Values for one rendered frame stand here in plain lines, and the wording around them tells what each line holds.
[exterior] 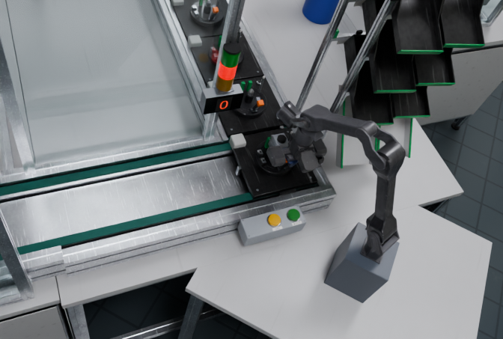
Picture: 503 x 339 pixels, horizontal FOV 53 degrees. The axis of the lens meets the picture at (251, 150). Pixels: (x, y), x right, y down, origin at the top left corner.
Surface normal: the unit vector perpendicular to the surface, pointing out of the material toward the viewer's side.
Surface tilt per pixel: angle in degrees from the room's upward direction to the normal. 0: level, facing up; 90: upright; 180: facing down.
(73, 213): 0
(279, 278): 0
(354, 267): 90
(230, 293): 0
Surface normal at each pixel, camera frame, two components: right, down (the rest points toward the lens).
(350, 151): 0.27, 0.18
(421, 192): 0.20, -0.57
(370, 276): -0.41, 0.69
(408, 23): 0.26, -0.17
